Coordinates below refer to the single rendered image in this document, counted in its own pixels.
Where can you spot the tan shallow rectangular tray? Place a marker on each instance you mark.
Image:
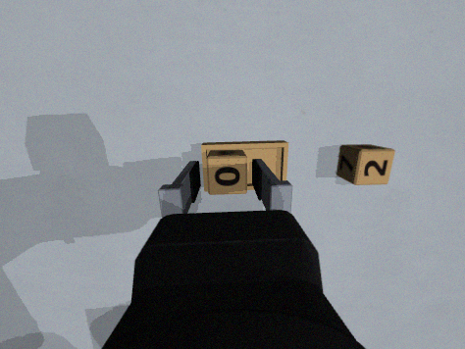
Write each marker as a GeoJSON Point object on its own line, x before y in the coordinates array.
{"type": "Point", "coordinates": [273, 153]}

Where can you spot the tan wooden cube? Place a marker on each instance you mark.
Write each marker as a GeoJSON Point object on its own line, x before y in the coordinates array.
{"type": "Point", "coordinates": [226, 172]}
{"type": "Point", "coordinates": [365, 164]}

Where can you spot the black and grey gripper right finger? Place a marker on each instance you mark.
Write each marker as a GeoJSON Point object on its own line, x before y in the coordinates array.
{"type": "Point", "coordinates": [275, 194]}

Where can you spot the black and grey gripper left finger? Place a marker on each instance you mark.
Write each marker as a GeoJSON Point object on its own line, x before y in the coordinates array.
{"type": "Point", "coordinates": [177, 197]}

